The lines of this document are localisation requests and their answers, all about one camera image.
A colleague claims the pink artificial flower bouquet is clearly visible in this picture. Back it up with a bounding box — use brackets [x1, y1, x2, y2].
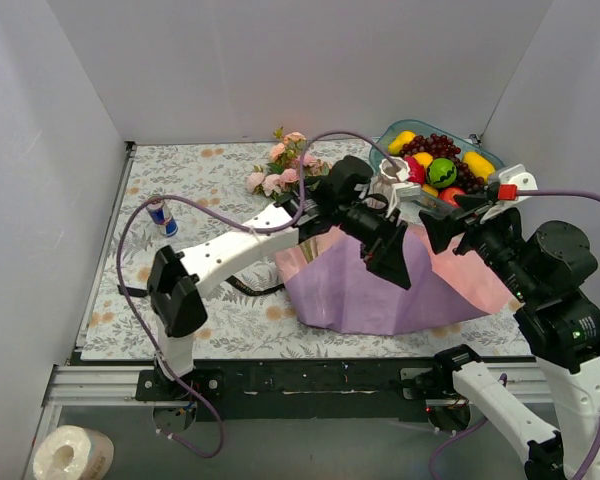
[246, 127, 331, 201]

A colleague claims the purple wrapping paper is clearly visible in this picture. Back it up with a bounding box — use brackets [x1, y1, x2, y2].
[274, 225, 512, 336]

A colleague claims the black ribbon with gold text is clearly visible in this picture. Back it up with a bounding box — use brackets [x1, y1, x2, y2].
[127, 276, 284, 298]

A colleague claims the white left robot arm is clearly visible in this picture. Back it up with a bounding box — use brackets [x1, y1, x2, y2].
[147, 155, 411, 400]

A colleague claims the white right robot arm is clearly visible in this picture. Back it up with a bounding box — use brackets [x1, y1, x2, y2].
[419, 195, 600, 479]

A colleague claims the white ribbed ceramic vase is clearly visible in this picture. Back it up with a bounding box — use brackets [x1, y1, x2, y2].
[370, 157, 411, 199]

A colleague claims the red apple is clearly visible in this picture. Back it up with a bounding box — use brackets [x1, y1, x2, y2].
[438, 187, 465, 208]

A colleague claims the yellow fruit piece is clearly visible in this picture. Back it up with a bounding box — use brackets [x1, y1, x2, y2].
[421, 184, 439, 197]

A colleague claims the green round fruit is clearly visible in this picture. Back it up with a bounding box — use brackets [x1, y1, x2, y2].
[426, 158, 457, 189]

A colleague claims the pink red fruit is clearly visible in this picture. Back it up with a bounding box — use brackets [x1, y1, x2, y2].
[404, 156, 426, 185]

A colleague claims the teal plastic fruit basket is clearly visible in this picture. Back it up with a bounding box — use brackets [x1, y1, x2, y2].
[378, 119, 504, 211]

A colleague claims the yellow lemon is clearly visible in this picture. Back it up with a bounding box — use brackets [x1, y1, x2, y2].
[413, 152, 434, 169]

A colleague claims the yellow mango right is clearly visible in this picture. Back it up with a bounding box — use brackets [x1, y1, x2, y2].
[463, 151, 496, 182]

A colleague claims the yellow mango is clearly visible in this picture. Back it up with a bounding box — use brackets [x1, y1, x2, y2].
[387, 130, 416, 156]
[463, 151, 496, 182]

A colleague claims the dark red grape bunch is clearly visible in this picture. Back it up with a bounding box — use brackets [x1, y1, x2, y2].
[398, 134, 486, 193]

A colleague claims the yellow mango left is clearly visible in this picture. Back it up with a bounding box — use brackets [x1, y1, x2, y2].
[387, 130, 416, 156]

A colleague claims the floral patterned table mat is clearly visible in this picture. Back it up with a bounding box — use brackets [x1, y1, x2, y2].
[79, 143, 529, 362]

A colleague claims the blue silver energy drink can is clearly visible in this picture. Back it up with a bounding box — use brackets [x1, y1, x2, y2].
[145, 196, 178, 237]

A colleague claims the white toilet paper roll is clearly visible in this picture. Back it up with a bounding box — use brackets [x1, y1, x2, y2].
[32, 425, 115, 480]

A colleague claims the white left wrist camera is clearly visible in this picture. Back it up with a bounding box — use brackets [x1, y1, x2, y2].
[388, 182, 422, 214]

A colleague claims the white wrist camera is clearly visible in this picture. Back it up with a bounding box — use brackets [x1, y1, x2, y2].
[388, 182, 422, 214]
[480, 164, 538, 224]

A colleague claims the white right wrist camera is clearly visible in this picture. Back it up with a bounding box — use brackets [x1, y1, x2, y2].
[480, 164, 538, 224]

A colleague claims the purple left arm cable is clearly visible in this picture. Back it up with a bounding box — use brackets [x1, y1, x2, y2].
[115, 130, 406, 459]

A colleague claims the aluminium frame rail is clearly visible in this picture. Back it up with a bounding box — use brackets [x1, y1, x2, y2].
[42, 363, 146, 406]

